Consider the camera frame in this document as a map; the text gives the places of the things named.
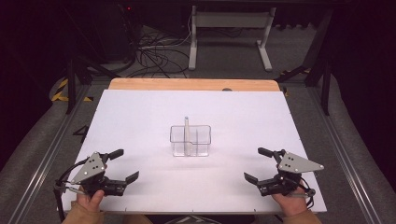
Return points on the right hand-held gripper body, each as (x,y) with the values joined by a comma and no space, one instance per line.
(292,174)

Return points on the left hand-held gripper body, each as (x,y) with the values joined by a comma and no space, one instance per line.
(91,169)

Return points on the clear plastic pen holder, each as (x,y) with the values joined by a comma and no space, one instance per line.
(199,140)

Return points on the white pen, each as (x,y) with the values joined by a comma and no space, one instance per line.
(186,133)

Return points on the person's right hand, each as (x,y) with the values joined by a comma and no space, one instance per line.
(291,203)

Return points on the person's left hand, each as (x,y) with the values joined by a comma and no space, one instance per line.
(90,202)

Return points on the yellow black hazard tape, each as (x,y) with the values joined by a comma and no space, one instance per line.
(62,91)

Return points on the black metal stand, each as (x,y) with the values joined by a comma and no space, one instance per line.
(323,71)
(74,77)

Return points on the dark equipment case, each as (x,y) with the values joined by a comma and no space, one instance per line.
(115,31)

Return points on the aluminium floor rail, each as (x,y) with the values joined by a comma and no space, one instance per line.
(342,155)
(46,155)

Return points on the white metal desk frame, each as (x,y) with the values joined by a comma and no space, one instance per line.
(230,20)

